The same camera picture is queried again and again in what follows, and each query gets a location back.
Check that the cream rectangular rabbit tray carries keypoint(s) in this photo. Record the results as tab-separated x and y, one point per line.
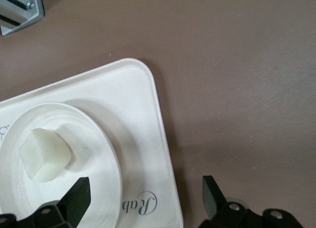
138	102

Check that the round cream plate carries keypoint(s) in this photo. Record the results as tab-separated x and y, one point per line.
93	151

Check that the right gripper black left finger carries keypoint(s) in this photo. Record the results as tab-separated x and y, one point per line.
74	201

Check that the aluminium frame bracket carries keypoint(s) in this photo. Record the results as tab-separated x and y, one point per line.
22	8

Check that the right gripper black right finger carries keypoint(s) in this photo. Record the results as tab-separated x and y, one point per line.
212	198

